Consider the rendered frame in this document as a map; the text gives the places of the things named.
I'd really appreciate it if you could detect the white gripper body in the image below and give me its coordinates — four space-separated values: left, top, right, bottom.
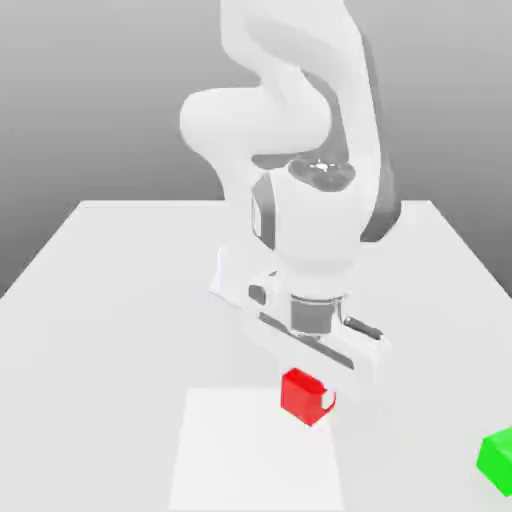
238 300 392 402

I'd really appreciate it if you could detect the small red cube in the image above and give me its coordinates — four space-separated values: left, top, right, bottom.
279 366 337 428

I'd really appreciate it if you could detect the small green cube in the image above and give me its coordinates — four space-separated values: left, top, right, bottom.
475 426 512 498

